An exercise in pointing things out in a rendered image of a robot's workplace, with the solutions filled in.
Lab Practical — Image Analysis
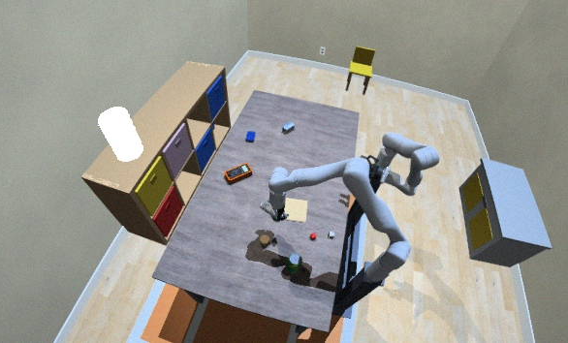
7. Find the orange digital multimeter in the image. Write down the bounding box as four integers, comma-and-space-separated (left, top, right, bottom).
225, 163, 252, 184

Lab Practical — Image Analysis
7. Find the beige flat mat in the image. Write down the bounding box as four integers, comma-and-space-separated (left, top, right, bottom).
284, 198, 308, 223

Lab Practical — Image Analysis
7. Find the green soda can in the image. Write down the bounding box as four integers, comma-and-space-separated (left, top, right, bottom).
287, 253, 302, 273

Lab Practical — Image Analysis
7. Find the tan short cylinder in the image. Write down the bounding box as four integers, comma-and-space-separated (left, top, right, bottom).
260, 234, 269, 246

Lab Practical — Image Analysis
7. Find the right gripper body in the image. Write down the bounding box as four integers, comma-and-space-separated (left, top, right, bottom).
369, 164, 384, 180

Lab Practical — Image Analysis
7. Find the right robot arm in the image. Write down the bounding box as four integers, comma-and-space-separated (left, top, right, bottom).
377, 133, 440, 196

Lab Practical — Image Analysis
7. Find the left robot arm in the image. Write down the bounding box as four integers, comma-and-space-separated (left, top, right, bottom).
261, 158, 411, 282

